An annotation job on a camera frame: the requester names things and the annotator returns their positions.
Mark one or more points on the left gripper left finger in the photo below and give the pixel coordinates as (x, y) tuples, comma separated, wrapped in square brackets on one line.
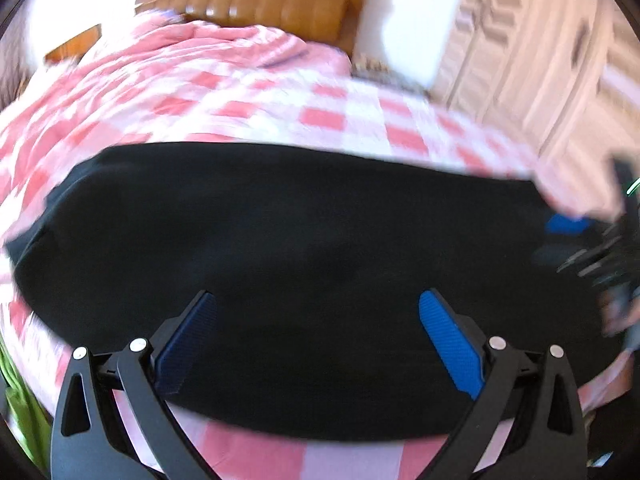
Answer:
[(178, 342)]

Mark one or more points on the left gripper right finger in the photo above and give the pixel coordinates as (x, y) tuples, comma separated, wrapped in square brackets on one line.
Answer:
[(458, 341)]

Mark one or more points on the black pants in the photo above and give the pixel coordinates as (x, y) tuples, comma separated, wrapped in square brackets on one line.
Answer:
[(317, 262)]

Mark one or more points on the person right hand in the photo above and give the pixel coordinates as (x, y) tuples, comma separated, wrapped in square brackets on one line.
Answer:
[(618, 310)]

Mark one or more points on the cream wardrobe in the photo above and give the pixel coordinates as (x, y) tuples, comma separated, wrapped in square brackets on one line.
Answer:
[(561, 76)]

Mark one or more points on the pink quilt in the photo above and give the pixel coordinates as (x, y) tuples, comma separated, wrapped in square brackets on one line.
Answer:
[(158, 42)]

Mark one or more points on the cluttered bedside table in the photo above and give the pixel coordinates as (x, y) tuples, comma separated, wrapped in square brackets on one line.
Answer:
[(373, 70)]

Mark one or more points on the wooden nightstand far side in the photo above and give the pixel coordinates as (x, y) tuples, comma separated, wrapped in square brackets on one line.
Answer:
[(76, 47)]

